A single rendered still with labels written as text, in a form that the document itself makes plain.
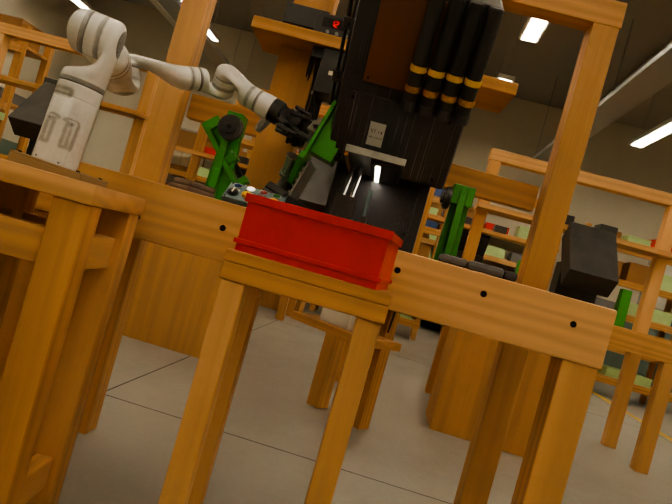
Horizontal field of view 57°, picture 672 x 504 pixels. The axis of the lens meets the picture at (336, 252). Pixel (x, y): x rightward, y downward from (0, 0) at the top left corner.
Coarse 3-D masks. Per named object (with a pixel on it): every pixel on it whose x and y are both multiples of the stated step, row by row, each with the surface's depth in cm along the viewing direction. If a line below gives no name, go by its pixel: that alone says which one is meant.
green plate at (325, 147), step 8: (336, 104) 179; (328, 112) 178; (328, 120) 179; (320, 128) 178; (328, 128) 179; (312, 136) 178; (320, 136) 179; (328, 136) 179; (312, 144) 178; (320, 144) 179; (328, 144) 179; (312, 152) 180; (320, 152) 179; (328, 152) 179; (336, 152) 179; (320, 160) 187; (328, 160) 179
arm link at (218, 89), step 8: (208, 72) 185; (208, 80) 184; (216, 80) 188; (200, 88) 184; (208, 88) 186; (216, 88) 189; (224, 88) 188; (232, 88) 190; (216, 96) 189; (224, 96) 190
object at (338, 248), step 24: (264, 216) 127; (288, 216) 126; (312, 216) 125; (336, 216) 124; (240, 240) 127; (264, 240) 127; (288, 240) 126; (312, 240) 125; (336, 240) 124; (360, 240) 123; (384, 240) 122; (288, 264) 125; (312, 264) 124; (336, 264) 123; (360, 264) 122; (384, 264) 125; (384, 288) 136
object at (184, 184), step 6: (174, 180) 163; (180, 180) 162; (186, 180) 161; (174, 186) 162; (180, 186) 161; (186, 186) 159; (192, 186) 160; (198, 186) 162; (204, 186) 163; (198, 192) 162; (204, 192) 164; (210, 192) 166
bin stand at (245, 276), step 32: (224, 256) 123; (256, 256) 123; (224, 288) 123; (256, 288) 143; (288, 288) 122; (320, 288) 122; (352, 288) 121; (224, 320) 123; (384, 320) 121; (224, 352) 123; (352, 352) 121; (192, 384) 123; (224, 384) 143; (352, 384) 121; (192, 416) 123; (224, 416) 143; (352, 416) 121; (192, 448) 123; (320, 448) 122; (192, 480) 125; (320, 480) 121
